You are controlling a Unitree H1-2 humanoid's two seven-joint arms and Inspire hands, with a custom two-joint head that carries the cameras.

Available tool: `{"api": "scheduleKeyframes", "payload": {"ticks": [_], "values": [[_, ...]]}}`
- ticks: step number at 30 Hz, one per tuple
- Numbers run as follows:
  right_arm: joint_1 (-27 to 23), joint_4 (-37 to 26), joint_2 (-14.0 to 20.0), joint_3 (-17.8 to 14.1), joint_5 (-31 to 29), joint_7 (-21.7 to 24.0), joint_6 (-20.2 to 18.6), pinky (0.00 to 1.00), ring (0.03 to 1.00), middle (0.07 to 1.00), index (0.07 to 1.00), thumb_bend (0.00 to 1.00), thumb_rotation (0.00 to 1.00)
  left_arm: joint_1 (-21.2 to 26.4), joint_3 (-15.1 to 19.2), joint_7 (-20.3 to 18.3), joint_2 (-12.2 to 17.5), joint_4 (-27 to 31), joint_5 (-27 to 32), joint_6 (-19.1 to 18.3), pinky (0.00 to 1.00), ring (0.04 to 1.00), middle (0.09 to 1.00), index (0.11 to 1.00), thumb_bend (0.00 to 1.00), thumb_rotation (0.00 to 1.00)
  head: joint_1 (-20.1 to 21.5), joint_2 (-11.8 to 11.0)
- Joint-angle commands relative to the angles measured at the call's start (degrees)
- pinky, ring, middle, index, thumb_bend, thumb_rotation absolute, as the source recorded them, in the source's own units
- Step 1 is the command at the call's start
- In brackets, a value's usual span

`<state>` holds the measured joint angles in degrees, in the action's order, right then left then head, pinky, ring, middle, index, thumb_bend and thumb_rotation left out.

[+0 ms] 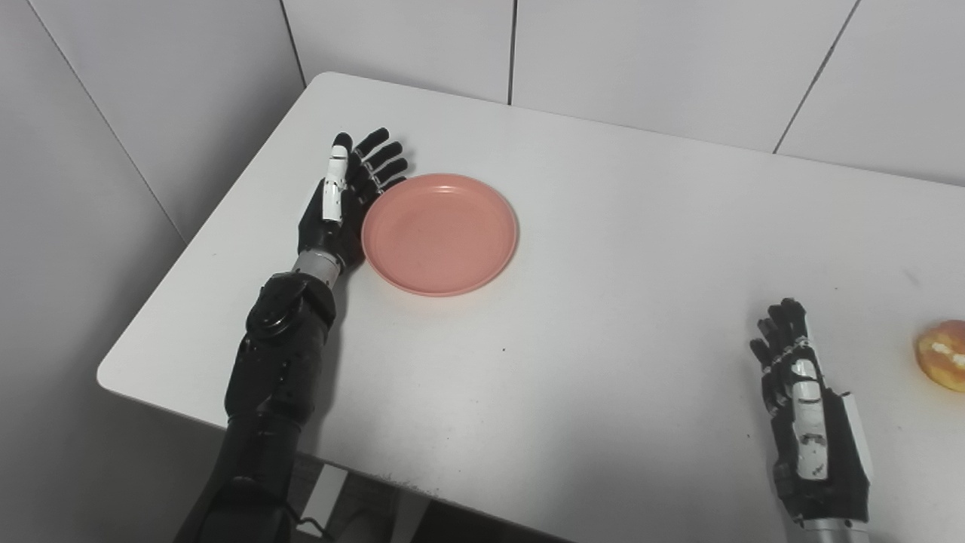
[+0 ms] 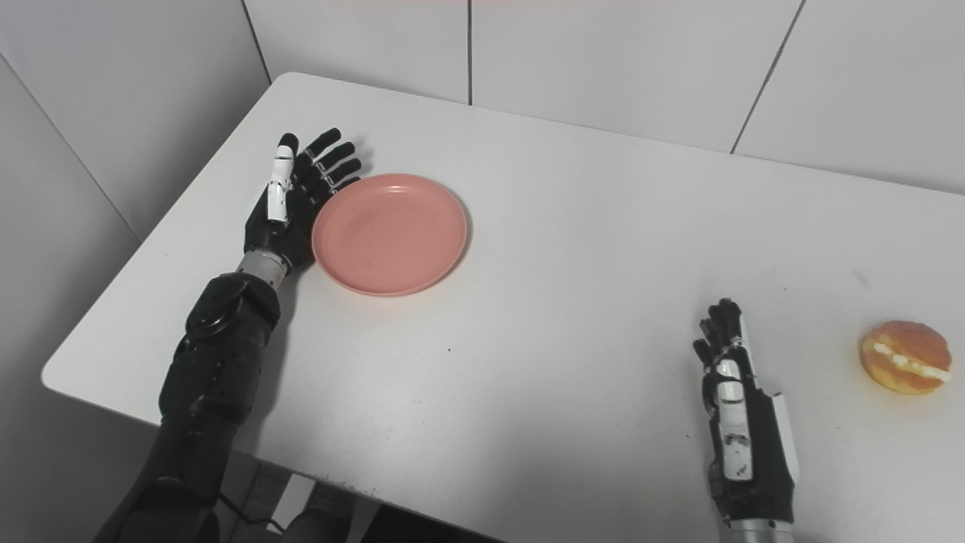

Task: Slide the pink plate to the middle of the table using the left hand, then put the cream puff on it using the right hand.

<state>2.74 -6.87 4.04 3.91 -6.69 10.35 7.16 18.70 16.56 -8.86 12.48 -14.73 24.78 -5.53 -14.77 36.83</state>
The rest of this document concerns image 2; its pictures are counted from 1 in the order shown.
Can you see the pink round plate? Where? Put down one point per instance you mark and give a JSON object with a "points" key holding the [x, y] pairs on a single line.
{"points": [[390, 235]]}

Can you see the cream puff pastry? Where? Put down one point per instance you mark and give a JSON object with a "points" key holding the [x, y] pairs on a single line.
{"points": [[905, 358]]}

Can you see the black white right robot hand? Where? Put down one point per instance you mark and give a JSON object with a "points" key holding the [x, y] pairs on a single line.
{"points": [[765, 460]]}

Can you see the white table leg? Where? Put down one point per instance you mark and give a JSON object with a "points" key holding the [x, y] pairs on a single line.
{"points": [[290, 501]]}

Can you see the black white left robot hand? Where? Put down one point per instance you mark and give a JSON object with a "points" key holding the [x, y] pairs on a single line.
{"points": [[290, 230]]}

